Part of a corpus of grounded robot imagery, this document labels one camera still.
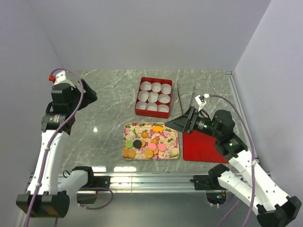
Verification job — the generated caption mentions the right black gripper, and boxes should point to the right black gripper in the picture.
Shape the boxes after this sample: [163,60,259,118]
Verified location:
[165,105,222,139]

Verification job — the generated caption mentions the metal tongs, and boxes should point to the metal tongs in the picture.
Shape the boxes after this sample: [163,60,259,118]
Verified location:
[177,86,183,114]

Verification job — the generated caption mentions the orange fish-shaped cookie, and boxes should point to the orange fish-shaped cookie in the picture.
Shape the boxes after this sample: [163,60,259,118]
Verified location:
[152,126,163,133]

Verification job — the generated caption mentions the small orange flower cookie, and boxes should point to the small orange flower cookie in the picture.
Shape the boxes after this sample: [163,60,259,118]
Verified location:
[151,138,159,145]

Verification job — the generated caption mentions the pink sandwich cookie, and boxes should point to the pink sandwich cookie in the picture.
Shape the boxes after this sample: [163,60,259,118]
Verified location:
[148,143,157,151]
[158,143,167,152]

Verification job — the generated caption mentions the tan round biscuit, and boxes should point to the tan round biscuit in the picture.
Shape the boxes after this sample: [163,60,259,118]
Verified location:
[144,149,154,159]
[153,148,159,155]

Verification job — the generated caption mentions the black sandwich cookie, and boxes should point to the black sandwich cookie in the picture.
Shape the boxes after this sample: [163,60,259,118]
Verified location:
[133,140,142,149]

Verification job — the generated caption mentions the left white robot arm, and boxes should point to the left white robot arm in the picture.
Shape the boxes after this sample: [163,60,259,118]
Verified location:
[16,79,111,226]

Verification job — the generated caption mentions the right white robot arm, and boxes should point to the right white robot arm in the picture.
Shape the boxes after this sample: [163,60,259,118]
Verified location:
[165,106,302,227]

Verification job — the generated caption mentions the white paper cup nine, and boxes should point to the white paper cup nine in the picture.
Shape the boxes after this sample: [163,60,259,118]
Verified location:
[157,104,169,113]

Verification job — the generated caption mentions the red box lid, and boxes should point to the red box lid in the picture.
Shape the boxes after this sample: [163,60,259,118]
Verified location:
[182,131,228,164]

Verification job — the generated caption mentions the white paper cup six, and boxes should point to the white paper cup six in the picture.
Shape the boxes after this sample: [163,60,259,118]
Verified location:
[158,94,170,104]

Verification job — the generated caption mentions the white paper cup eight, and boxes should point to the white paper cup eight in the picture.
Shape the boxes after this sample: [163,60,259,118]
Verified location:
[146,102,158,111]

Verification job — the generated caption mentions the red cookie box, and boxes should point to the red cookie box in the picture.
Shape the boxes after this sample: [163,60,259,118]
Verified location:
[134,77,173,119]

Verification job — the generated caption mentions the white paper cup three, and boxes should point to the white paper cup three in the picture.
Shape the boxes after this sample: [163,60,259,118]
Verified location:
[161,84,171,95]

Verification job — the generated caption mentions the white paper cup five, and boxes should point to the white paper cup five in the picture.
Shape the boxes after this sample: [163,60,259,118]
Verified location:
[148,92,159,103]

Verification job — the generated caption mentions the orange round cookie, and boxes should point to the orange round cookie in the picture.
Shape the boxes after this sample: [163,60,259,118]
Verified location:
[140,140,146,148]

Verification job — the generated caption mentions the floral serving tray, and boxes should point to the floral serving tray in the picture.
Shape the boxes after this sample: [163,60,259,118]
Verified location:
[122,122,180,160]

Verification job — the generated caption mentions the white paper cup seven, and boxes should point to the white paper cup seven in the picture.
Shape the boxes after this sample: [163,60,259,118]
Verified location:
[135,101,147,110]

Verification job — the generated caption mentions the white paper cup two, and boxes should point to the white paper cup two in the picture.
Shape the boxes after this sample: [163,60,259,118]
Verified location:
[151,82,161,93]

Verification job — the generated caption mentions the white paper cup four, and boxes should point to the white paper cup four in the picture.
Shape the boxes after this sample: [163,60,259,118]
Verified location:
[138,90,149,102]

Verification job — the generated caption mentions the white paper cup one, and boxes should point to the white paper cup one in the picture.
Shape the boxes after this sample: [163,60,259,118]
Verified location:
[140,81,152,91]

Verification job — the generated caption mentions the green macaron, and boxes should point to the green macaron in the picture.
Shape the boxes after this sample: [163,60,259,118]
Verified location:
[125,140,133,148]

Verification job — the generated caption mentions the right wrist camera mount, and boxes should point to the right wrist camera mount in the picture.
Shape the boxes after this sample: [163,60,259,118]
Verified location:
[195,93,210,112]

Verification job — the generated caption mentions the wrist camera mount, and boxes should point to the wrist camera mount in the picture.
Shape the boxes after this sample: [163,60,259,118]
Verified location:
[48,70,67,85]
[195,93,210,112]

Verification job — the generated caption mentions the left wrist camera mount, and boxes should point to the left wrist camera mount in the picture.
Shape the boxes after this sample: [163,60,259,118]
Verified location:
[48,70,67,85]

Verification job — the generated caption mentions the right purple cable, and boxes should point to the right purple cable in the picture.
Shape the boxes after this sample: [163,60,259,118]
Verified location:
[209,94,258,227]

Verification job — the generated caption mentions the aluminium rail frame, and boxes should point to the aluminium rail frame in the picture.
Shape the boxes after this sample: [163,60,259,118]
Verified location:
[27,70,273,193]

